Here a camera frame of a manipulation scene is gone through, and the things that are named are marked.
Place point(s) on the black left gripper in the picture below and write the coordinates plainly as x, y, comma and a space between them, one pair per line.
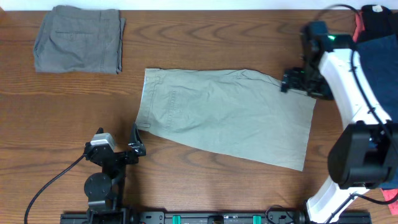
136, 145

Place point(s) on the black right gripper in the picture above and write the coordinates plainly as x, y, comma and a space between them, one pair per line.
292, 80

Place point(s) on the khaki green shorts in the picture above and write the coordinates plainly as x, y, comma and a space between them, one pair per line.
240, 113

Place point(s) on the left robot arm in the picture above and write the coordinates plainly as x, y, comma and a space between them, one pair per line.
105, 189

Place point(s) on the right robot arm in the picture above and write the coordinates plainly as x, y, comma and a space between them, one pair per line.
365, 155

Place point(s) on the navy blue garment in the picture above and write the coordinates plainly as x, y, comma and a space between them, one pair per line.
378, 59

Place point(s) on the red garment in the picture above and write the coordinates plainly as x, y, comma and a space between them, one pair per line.
360, 28

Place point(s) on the black garment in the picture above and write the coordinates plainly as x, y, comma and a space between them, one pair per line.
379, 21

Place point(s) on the folded grey shorts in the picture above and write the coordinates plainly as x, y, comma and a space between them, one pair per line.
71, 39

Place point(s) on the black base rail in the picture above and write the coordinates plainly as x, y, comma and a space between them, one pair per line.
187, 218

